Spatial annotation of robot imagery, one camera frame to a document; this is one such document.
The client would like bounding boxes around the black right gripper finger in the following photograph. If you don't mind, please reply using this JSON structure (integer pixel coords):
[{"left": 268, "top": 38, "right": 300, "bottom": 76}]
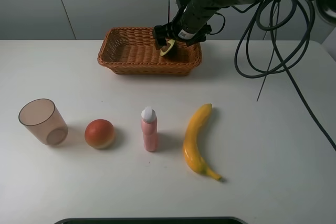
[{"left": 153, "top": 24, "right": 171, "bottom": 50}]

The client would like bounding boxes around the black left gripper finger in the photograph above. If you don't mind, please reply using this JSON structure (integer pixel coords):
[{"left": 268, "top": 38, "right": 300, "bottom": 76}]
[{"left": 185, "top": 33, "right": 206, "bottom": 46}]

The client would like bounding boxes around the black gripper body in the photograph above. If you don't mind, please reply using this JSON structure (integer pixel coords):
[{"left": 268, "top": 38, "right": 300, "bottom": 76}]
[{"left": 168, "top": 3, "right": 212, "bottom": 41}]

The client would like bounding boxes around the halved avocado with pit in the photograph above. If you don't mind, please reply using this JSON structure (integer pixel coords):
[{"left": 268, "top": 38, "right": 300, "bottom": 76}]
[{"left": 160, "top": 39, "right": 176, "bottom": 57}]

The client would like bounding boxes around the brown wicker basket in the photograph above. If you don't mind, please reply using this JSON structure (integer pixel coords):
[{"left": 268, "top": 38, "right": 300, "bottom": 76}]
[{"left": 97, "top": 27, "right": 202, "bottom": 76}]

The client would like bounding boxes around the pink bottle white cap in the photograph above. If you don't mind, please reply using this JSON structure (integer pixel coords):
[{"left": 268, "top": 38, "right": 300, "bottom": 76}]
[{"left": 141, "top": 106, "right": 158, "bottom": 152}]

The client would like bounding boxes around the yellow banana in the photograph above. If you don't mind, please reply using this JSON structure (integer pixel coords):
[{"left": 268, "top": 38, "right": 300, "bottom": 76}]
[{"left": 182, "top": 103, "right": 222, "bottom": 181}]

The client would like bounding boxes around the red orange round fruit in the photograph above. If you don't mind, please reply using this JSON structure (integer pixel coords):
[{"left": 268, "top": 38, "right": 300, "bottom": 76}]
[{"left": 85, "top": 119, "right": 115, "bottom": 150}]

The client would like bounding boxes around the translucent brown plastic cup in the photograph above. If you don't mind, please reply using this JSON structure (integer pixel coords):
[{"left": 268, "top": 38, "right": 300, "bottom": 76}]
[{"left": 18, "top": 99, "right": 68, "bottom": 146}]

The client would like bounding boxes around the black tray edge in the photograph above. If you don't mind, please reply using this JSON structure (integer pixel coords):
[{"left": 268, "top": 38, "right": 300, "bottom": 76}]
[{"left": 56, "top": 217, "right": 246, "bottom": 224}]

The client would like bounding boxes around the black cable bundle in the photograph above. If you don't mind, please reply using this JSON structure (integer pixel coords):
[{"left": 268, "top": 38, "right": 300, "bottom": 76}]
[{"left": 209, "top": 0, "right": 336, "bottom": 153}]

